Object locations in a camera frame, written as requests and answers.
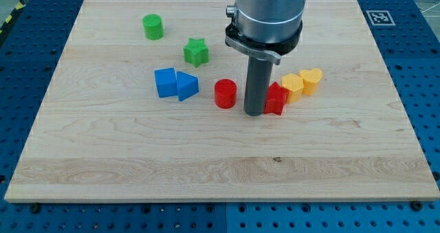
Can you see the red star block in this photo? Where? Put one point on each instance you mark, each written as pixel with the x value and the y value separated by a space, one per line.
pixel 276 99

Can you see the wooden board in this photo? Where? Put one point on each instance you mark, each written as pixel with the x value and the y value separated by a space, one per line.
pixel 103 134

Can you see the yellow heart block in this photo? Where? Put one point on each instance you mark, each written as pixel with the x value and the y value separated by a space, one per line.
pixel 311 80

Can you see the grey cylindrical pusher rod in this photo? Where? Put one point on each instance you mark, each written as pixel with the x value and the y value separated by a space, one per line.
pixel 257 83

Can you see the yellow hexagon block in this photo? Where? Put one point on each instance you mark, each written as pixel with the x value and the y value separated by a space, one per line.
pixel 295 85

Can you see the blue cube block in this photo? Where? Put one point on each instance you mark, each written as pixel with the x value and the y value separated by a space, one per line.
pixel 166 82

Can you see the green cylinder block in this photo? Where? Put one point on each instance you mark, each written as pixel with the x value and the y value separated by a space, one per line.
pixel 153 27

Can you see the blue triangle block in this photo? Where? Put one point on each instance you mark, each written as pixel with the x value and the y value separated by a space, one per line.
pixel 187 85

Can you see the red cylinder block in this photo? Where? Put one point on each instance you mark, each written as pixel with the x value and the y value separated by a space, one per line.
pixel 225 93

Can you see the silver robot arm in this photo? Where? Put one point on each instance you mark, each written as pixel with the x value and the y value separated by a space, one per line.
pixel 271 10

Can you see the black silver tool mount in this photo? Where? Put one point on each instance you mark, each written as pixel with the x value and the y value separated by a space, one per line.
pixel 263 40

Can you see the white fiducial marker tag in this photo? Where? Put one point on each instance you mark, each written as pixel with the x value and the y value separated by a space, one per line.
pixel 380 18

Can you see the green star block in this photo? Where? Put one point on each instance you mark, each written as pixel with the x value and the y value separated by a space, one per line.
pixel 196 51

